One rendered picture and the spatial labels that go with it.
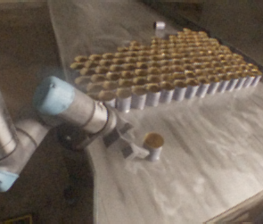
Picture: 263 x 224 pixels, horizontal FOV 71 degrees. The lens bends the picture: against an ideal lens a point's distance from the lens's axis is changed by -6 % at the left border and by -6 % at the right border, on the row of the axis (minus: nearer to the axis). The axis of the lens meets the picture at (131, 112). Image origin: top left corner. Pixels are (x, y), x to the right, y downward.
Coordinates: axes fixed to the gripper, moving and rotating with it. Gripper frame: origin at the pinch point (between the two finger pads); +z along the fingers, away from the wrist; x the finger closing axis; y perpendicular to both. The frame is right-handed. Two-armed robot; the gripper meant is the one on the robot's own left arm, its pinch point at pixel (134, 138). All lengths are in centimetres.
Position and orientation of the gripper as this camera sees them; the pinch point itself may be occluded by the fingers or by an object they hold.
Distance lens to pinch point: 59.5
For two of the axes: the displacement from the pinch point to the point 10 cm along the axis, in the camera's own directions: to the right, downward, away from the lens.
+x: -3.8, -6.6, 6.5
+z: 5.7, 3.8, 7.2
